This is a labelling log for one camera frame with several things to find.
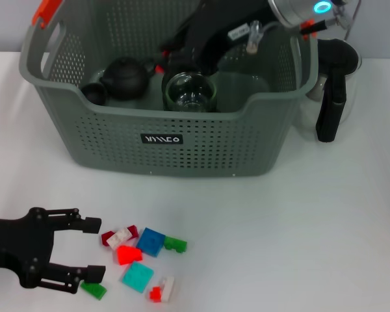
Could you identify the grey perforated storage bin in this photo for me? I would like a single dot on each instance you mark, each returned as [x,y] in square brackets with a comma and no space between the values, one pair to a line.
[117,146]

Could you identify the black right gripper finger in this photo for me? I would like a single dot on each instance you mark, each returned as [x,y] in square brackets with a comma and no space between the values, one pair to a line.
[209,63]
[178,58]

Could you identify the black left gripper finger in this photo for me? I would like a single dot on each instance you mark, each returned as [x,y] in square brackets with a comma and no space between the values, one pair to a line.
[91,225]
[96,274]

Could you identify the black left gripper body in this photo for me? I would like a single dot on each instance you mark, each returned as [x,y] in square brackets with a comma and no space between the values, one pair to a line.
[19,243]

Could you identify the green toy brick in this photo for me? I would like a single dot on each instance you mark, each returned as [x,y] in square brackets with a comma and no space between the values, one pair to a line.
[175,244]

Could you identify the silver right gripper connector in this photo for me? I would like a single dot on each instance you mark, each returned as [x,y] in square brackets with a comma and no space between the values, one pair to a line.
[254,37]

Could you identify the large red toy brick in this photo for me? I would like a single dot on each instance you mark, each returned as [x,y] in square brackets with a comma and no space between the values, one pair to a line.
[128,256]

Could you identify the black ceramic teapot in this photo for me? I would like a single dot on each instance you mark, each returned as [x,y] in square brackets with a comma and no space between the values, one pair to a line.
[126,78]

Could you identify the short white toy brick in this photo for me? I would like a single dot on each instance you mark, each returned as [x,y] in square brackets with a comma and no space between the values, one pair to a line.
[118,238]

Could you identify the blue toy plate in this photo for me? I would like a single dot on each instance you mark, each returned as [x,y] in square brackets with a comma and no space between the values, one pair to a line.
[151,242]

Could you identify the cyan toy plate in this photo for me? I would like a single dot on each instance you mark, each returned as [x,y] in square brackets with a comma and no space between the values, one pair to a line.
[138,276]

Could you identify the small black ceramic teacup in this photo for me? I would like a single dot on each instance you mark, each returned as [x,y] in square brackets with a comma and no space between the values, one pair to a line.
[94,94]

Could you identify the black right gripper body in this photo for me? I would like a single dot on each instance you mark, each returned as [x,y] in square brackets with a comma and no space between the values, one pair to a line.
[221,22]

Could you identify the green flat toy plate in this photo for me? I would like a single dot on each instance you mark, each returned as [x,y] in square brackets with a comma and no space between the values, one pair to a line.
[96,291]

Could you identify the dark red toy brick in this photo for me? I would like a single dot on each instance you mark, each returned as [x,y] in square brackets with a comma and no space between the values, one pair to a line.
[105,239]

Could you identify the long white toy brick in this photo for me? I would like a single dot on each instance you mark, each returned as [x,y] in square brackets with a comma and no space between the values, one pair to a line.
[168,289]

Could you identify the glass teacup with black sleeve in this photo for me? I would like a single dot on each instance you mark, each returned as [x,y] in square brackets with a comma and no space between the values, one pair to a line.
[188,92]

